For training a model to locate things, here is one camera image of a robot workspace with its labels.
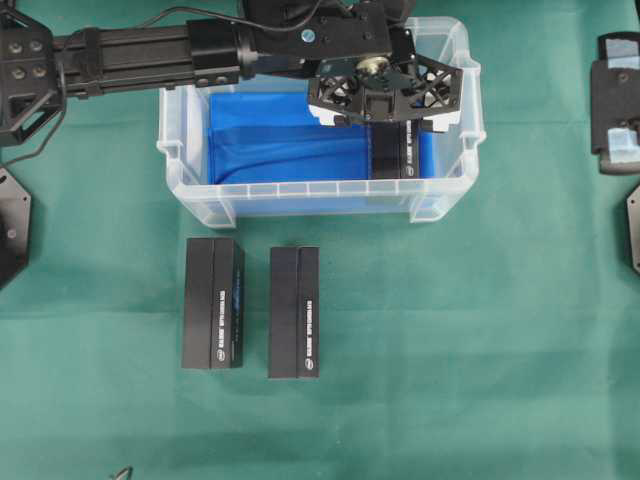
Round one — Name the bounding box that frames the black cable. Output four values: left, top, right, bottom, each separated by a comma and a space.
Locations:
0, 0, 351, 168

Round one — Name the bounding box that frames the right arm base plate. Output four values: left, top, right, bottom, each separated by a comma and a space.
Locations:
626, 185, 640, 274

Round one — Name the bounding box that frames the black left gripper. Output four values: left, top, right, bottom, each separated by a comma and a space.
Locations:
307, 53, 463, 133

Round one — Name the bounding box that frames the black D415 box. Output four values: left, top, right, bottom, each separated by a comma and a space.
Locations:
268, 247, 320, 379

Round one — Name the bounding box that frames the black D435i box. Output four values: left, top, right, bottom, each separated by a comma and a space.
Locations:
369, 120, 420, 180
181, 237, 245, 370

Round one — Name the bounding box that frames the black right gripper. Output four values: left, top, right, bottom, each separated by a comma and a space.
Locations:
590, 31, 640, 174

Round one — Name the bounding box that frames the blue liner sheet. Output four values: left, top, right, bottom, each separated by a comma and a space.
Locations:
207, 92, 437, 185

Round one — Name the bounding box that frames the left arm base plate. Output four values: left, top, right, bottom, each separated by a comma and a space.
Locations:
0, 168, 31, 288

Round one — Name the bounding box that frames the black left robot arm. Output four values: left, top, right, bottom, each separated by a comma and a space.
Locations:
1, 1, 463, 147

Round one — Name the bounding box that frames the thin dark bottom object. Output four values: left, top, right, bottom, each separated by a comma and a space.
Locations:
107, 465, 134, 480

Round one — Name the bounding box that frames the clear plastic storage case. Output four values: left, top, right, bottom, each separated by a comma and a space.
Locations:
157, 17, 486, 229

